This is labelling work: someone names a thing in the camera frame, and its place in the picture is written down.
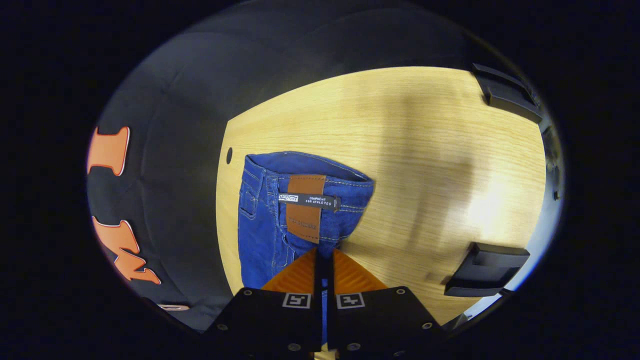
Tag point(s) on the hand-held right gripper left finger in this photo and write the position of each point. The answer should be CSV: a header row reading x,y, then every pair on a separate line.
x,y
265,320

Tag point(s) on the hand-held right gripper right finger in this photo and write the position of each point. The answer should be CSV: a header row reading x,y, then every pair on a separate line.
x,y
380,320

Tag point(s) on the blue denim jeans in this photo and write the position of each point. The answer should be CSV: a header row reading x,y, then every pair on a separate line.
x,y
260,235

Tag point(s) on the black backdrop cloth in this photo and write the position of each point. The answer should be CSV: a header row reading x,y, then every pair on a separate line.
x,y
175,175

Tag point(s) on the black plastic bracket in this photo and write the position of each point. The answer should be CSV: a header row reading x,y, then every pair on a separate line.
x,y
485,270
505,92

